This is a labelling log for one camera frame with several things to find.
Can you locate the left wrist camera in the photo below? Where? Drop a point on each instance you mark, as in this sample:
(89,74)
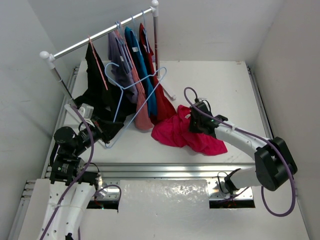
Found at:
(85,110)

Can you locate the teal t-shirt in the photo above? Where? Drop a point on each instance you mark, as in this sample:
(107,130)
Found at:
(138,60)

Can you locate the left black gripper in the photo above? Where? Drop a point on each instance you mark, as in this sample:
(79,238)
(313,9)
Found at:
(100,130)

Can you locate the silver clothes rack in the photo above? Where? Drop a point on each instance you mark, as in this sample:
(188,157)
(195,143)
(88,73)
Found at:
(153,9)

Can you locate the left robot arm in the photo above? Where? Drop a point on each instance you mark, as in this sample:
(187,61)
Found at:
(71,185)

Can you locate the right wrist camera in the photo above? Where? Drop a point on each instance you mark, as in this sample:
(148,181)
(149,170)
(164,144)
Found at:
(199,99)

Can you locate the blue hanger in teal shirt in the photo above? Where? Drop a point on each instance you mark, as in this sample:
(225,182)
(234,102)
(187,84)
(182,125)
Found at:
(135,34)

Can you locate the dark red t-shirt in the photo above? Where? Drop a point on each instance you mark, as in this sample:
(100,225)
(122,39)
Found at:
(165,109)

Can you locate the blue hanger in red shirt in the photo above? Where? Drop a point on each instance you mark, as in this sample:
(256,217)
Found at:
(145,32)

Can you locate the blue hanger in purple shirt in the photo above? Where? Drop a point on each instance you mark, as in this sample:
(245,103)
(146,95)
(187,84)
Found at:
(122,40)

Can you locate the black t-shirt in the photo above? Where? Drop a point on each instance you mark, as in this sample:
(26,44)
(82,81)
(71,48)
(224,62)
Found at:
(109,103)

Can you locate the pink wire hanger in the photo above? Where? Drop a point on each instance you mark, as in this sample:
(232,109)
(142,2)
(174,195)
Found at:
(97,63)

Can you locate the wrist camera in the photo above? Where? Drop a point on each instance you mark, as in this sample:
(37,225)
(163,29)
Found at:
(199,99)
(85,110)

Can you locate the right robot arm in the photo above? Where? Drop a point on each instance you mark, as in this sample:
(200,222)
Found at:
(268,171)

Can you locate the salmon pink t-shirt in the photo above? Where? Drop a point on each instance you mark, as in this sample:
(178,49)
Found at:
(142,120)

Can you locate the aluminium rail frame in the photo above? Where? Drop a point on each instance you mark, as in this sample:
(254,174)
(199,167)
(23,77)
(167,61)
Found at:
(166,191)

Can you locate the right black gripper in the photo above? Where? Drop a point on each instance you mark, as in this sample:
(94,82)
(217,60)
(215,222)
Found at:
(192,128)

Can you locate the purple t-shirt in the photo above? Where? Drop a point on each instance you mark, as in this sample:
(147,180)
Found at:
(123,73)

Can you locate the magenta t-shirt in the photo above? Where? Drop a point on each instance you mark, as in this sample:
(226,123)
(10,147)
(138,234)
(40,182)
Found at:
(174,132)

